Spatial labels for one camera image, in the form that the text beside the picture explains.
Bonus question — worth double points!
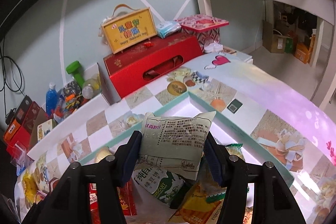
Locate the red round-logo snack bag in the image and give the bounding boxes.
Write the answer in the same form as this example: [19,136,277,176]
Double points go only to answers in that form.
[89,179,137,223]

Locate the clear round biscuit packet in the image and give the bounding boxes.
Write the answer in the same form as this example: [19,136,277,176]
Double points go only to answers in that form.
[203,143,245,204]

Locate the orange snack packet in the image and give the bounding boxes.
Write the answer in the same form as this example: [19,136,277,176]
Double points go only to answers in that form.
[168,182,226,223]

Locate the green white biscuit packet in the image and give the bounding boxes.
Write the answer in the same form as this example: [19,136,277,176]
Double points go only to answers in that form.
[133,166,185,205]

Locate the cream printed snack bag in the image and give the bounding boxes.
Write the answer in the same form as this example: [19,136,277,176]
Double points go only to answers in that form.
[135,111,216,180]

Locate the yellow bread packet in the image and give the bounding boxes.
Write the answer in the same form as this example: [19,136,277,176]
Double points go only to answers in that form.
[22,171,40,207]

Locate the teal rimmed white tray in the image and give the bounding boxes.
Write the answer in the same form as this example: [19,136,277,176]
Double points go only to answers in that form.
[79,91,295,188]

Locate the white foam board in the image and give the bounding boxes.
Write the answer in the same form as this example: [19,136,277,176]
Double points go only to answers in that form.
[27,93,110,160]

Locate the patterned tablecloth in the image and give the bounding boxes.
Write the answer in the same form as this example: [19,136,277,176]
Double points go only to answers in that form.
[14,53,335,223]

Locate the yellow card box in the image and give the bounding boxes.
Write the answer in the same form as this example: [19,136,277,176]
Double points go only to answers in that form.
[37,119,57,141]

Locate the colourful toy pile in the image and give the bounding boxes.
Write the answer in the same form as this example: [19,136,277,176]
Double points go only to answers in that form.
[53,81,84,123]

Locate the clear plastic bottle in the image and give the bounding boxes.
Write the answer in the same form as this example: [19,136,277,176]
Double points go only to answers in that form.
[81,78,101,100]

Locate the blue bead bottle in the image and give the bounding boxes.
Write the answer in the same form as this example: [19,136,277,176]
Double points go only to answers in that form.
[46,83,59,116]

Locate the clear plastic box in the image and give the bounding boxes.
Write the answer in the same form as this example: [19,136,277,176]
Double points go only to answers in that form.
[11,141,34,176]

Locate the large red gift box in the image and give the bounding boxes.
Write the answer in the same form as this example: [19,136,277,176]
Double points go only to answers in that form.
[5,101,41,157]

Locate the red box with cutout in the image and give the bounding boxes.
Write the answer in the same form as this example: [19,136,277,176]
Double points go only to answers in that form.
[104,32,202,98]

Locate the orange long box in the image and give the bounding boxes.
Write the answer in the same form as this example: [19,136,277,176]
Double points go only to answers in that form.
[3,95,33,143]

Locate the green dumbbell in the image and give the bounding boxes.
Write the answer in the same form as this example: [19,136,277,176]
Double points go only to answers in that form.
[66,60,85,88]

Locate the black power adapter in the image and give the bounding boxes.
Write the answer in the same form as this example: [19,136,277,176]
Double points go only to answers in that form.
[5,108,16,125]

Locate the brown cardboard box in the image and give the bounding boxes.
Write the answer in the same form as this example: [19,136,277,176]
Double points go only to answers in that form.
[262,20,293,53]

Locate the pink patterned box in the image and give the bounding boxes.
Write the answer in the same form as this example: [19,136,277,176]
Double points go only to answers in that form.
[177,14,229,52]

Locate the blue tissue pack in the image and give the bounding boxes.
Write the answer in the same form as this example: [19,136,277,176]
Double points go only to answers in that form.
[155,20,181,39]

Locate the yellow handled gift box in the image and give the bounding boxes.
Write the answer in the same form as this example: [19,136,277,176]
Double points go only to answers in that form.
[100,4,157,54]

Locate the black cable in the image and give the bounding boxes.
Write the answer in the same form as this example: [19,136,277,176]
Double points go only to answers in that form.
[0,37,27,119]

